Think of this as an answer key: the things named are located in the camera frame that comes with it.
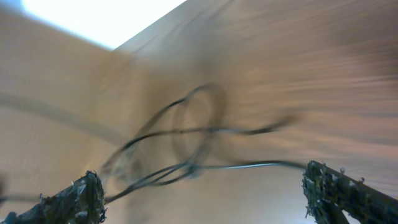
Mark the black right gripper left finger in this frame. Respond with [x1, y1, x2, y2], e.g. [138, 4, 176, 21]
[2, 171, 106, 224]

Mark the black usb cable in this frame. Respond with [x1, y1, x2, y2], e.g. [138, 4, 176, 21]
[99, 82, 307, 205]

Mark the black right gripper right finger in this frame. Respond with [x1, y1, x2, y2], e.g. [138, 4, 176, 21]
[302, 161, 397, 224]

